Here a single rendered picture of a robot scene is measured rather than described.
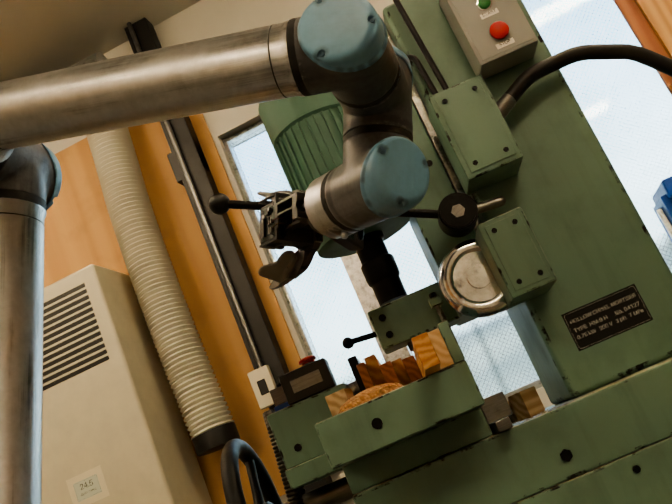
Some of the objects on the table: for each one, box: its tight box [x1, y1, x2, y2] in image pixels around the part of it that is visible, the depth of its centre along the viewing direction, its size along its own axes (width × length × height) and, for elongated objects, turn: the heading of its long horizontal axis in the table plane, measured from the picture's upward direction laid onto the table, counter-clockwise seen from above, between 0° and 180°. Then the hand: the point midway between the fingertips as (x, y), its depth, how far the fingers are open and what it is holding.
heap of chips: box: [338, 383, 404, 414], centre depth 106 cm, size 7×10×2 cm
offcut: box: [325, 388, 354, 416], centre depth 117 cm, size 4×3×4 cm
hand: (273, 243), depth 127 cm, fingers open, 14 cm apart
